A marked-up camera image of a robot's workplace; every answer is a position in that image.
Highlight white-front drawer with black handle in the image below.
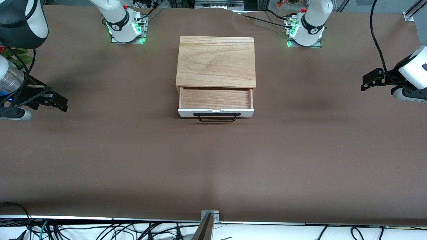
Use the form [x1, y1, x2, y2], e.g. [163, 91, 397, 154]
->
[177, 87, 255, 122]

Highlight light wooden drawer cabinet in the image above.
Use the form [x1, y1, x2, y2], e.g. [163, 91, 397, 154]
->
[175, 36, 257, 94]

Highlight red artificial rose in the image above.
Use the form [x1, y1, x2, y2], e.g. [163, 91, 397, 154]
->
[0, 46, 34, 68]

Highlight orange artificial flowers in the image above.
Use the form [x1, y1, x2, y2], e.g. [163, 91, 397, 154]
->
[275, 0, 302, 9]

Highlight brown table mat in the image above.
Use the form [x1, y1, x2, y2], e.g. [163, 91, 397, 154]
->
[0, 5, 427, 226]

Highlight grey electronics box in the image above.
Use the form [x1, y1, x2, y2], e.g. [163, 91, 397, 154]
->
[194, 0, 245, 10]

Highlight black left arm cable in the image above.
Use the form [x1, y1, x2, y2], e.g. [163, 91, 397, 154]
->
[370, 0, 390, 76]

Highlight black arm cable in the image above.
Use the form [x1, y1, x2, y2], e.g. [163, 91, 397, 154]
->
[0, 0, 38, 112]
[370, 0, 390, 76]

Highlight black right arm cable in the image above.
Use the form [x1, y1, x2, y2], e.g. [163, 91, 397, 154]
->
[0, 0, 38, 112]

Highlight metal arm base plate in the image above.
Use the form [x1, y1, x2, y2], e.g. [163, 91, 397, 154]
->
[110, 14, 147, 44]
[286, 16, 323, 48]

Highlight aluminium frame post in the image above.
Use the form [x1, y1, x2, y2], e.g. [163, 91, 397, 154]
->
[402, 0, 427, 22]

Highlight black looped floor cable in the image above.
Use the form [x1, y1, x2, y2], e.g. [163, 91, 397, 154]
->
[0, 202, 32, 231]

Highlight black base power cable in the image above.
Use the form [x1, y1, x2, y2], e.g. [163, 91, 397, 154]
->
[240, 14, 290, 28]
[265, 9, 292, 20]

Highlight aluminium table edge rail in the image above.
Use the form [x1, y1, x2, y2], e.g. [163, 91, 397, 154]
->
[0, 215, 427, 229]

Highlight teal floor cable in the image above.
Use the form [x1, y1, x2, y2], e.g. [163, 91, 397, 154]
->
[38, 219, 50, 240]

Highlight grey base cable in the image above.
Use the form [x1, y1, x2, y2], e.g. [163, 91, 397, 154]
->
[145, 7, 164, 22]

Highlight metal clamp bracket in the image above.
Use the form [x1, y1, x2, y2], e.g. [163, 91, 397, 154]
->
[201, 210, 220, 223]

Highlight dark camera stand pole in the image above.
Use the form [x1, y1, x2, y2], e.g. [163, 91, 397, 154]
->
[191, 213, 214, 240]

